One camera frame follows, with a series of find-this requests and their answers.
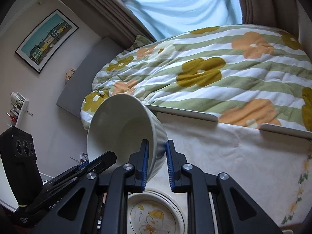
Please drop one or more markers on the grey headboard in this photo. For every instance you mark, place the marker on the grey headboard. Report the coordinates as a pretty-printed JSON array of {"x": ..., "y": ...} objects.
[{"x": 80, "y": 84}]

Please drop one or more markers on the light blue sheer curtain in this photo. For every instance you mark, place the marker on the light blue sheer curtain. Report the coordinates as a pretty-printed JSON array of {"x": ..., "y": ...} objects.
[{"x": 166, "y": 18}]

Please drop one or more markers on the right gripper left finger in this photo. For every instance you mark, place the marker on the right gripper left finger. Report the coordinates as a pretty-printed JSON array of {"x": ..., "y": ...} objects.
[{"x": 138, "y": 178}]

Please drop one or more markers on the floral green striped quilt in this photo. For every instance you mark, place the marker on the floral green striped quilt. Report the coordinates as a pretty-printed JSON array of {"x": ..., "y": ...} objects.
[{"x": 246, "y": 75}]

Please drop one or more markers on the framed houses picture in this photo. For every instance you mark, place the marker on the framed houses picture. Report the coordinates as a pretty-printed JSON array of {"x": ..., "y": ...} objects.
[{"x": 49, "y": 35}]

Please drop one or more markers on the small plush toy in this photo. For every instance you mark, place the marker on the small plush toy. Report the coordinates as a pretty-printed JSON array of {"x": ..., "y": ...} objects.
[{"x": 69, "y": 74}]

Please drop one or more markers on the white wall shelf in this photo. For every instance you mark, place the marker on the white wall shelf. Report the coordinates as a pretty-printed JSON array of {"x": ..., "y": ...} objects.
[{"x": 18, "y": 109}]

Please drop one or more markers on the white tray table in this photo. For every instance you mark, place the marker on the white tray table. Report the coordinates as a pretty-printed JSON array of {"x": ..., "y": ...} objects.
[{"x": 210, "y": 117}]

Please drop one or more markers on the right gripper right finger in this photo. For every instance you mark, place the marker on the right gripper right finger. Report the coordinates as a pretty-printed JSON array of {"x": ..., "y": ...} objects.
[{"x": 175, "y": 162}]

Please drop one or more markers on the brown drape curtain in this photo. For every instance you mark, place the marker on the brown drape curtain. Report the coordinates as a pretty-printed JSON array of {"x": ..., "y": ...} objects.
[{"x": 112, "y": 18}]

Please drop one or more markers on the white ribbed bowl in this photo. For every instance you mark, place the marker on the white ribbed bowl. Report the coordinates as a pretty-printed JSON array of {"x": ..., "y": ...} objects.
[{"x": 119, "y": 125}]

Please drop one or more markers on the large duck print plate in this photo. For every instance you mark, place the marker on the large duck print plate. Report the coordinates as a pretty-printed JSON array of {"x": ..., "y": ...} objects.
[{"x": 154, "y": 212}]

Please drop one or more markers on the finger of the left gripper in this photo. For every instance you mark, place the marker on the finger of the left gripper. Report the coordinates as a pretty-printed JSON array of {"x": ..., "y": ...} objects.
[
  {"x": 82, "y": 163},
  {"x": 100, "y": 164}
]

